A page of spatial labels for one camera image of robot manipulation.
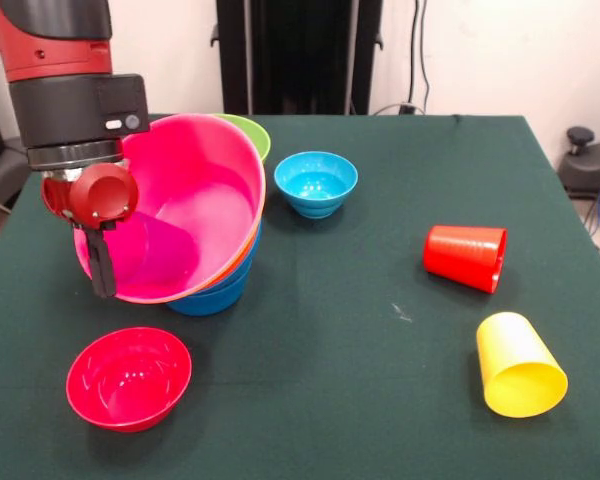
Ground ribbed blue bowl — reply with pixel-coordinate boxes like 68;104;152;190
165;269;251;317

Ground yellow cup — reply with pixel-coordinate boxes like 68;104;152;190
475;311;569;419

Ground green bowl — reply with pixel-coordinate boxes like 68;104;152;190
213;113;272;164

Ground large blue bowl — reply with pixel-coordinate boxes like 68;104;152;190
194;219;264;301

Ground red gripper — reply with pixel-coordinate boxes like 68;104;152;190
41;160;140;300

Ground large pink bowl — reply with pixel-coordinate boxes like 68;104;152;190
73;113;267;305

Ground black pedestal leg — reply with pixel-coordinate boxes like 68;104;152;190
0;134;34;206
558;126;600;201

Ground large orange bowl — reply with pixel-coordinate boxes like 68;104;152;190
199;199;267;296

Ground purple cup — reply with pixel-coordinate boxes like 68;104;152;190
129;212;202;286

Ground small light blue bowl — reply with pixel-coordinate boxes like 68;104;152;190
273;151;359;220

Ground black wall cables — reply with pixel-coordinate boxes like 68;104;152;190
374;0;431;116

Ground red cup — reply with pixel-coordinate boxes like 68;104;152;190
422;224;509;295

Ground small crimson bowl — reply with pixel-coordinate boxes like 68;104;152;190
65;327;193;434

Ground dark green tablecloth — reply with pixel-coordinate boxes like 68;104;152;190
0;113;600;480

